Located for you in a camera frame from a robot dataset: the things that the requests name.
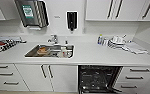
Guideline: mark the white wall outlet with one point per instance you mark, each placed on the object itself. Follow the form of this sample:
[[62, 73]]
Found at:
[[84, 30]]

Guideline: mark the white drawer cabinet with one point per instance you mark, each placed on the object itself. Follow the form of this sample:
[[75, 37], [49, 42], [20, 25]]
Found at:
[[6, 78], [137, 80]]

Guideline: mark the steel sink basin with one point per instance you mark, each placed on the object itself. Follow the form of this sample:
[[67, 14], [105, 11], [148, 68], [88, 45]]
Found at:
[[31, 54]]

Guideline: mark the steel paper towel dispenser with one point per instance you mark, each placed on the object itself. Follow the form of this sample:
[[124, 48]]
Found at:
[[32, 13]]

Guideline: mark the blue dish soap bottle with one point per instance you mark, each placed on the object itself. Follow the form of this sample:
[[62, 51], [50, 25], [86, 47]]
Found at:
[[99, 40]]

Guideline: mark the stainless steel dishwasher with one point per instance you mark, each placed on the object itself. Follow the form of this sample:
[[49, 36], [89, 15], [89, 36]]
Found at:
[[99, 80]]

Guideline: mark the patterned plate stack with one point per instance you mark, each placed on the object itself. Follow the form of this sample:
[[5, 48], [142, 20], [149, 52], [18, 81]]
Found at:
[[115, 46]]

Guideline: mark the white two-door sink cabinet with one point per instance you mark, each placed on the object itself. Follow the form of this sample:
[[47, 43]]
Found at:
[[31, 78]]

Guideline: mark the dish rack with items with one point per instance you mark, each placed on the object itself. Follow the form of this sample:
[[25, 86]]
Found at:
[[4, 45]]

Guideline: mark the white mug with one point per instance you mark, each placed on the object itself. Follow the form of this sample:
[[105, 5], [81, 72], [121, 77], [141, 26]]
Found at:
[[63, 50]]

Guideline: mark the white plate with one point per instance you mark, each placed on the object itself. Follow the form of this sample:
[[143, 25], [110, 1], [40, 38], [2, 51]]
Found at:
[[70, 54]]

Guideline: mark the small white bottle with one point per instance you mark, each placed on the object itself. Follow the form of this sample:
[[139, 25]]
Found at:
[[104, 42]]

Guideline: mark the clear container orange food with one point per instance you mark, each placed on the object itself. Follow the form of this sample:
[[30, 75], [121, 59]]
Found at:
[[42, 51]]

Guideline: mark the black wall soap dispenser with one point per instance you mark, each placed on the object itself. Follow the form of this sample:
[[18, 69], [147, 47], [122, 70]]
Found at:
[[72, 20]]

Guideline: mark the small wall label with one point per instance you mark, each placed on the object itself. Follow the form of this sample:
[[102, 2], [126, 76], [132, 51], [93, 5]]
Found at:
[[57, 17]]

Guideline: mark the white bowl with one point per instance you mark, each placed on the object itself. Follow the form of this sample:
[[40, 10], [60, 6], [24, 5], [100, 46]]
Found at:
[[116, 40]]

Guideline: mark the chrome faucet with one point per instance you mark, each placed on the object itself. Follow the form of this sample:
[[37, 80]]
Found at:
[[53, 39]]

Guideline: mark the white wall cabinet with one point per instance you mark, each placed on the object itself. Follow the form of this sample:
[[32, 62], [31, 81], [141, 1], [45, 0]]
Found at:
[[97, 10]]

